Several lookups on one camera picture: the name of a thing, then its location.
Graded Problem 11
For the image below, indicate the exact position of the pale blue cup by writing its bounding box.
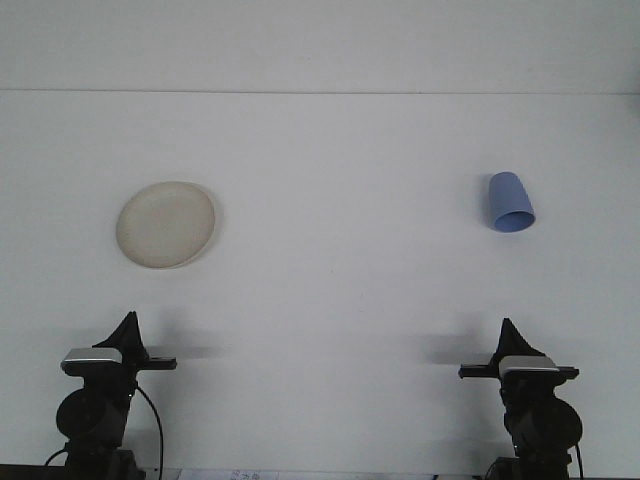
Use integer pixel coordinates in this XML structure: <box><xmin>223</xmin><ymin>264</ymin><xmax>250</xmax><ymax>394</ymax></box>
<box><xmin>488</xmin><ymin>171</ymin><xmax>539</xmax><ymax>234</ymax></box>

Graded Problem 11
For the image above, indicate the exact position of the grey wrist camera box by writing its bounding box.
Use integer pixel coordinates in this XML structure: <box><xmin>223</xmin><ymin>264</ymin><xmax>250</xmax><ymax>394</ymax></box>
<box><xmin>60</xmin><ymin>348</ymin><xmax>124</xmax><ymax>377</ymax></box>
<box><xmin>498</xmin><ymin>355</ymin><xmax>560</xmax><ymax>382</ymax></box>

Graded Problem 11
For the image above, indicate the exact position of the pale round plate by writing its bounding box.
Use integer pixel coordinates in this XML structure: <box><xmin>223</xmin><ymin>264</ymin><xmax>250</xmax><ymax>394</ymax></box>
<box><xmin>115</xmin><ymin>180</ymin><xmax>217</xmax><ymax>270</ymax></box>

